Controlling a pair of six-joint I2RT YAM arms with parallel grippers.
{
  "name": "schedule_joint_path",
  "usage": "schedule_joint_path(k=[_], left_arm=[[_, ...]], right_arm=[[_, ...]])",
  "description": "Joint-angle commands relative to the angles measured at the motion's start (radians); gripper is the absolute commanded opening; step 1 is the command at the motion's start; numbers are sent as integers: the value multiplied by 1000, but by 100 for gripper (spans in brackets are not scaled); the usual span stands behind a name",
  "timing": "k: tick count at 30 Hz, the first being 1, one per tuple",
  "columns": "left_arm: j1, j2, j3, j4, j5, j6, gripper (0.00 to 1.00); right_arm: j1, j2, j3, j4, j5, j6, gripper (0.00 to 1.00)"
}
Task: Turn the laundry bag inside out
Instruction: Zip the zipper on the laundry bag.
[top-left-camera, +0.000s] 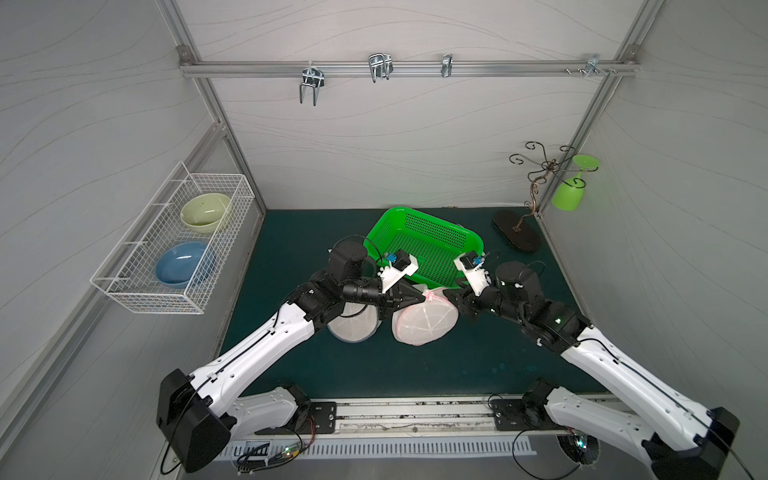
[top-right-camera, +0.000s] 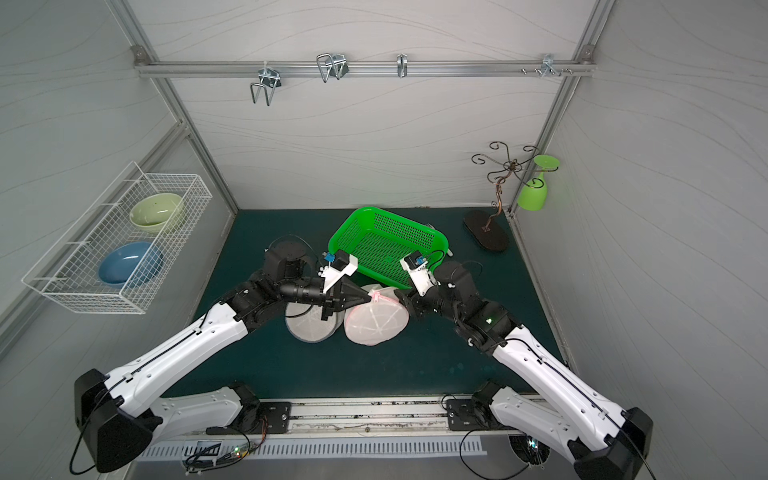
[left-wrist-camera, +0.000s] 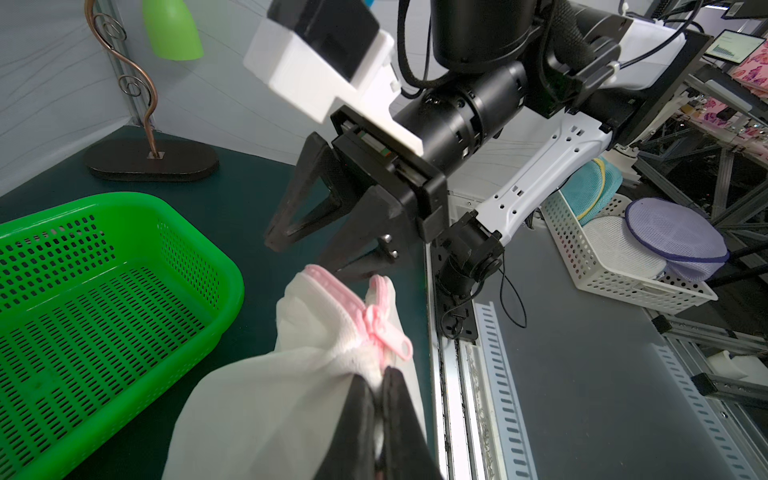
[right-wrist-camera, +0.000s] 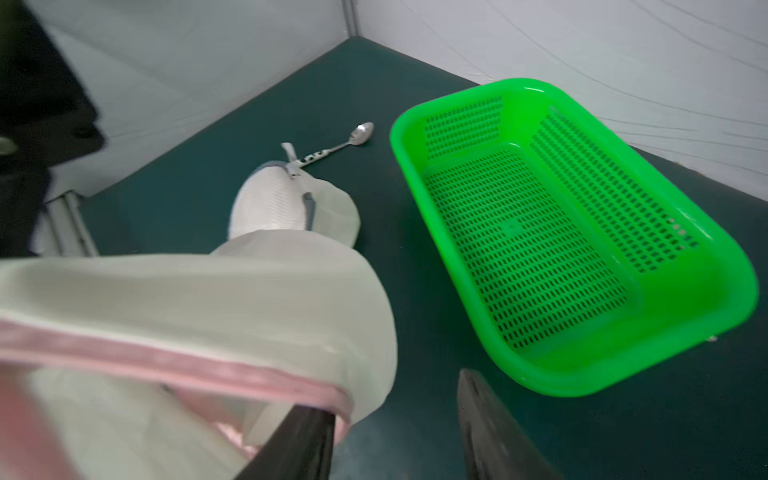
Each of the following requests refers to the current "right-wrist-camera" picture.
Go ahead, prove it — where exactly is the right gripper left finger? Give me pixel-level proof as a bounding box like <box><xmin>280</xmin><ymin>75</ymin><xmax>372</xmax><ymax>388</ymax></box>
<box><xmin>235</xmin><ymin>406</ymin><xmax>336</xmax><ymax>480</ymax></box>

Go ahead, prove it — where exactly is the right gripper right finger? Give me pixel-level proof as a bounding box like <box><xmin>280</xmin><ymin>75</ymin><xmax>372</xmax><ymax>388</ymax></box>
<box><xmin>457</xmin><ymin>369</ymin><xmax>561</xmax><ymax>480</ymax></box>

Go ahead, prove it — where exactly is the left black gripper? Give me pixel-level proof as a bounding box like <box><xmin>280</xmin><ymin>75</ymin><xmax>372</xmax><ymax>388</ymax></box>
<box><xmin>1</xmin><ymin>1</ymin><xmax>105</xmax><ymax>258</ymax></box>

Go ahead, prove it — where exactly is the green plastic basket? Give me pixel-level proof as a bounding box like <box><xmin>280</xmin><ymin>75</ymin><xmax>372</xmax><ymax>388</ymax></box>
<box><xmin>390</xmin><ymin>79</ymin><xmax>758</xmax><ymax>397</ymax></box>

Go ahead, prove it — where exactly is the metal spoon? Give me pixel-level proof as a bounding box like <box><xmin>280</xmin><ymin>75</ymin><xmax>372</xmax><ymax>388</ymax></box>
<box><xmin>296</xmin><ymin>122</ymin><xmax>375</xmax><ymax>168</ymax></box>

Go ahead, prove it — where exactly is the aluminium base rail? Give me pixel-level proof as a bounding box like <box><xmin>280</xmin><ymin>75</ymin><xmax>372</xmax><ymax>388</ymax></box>
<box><xmin>30</xmin><ymin>190</ymin><xmax>99</xmax><ymax>258</ymax></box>

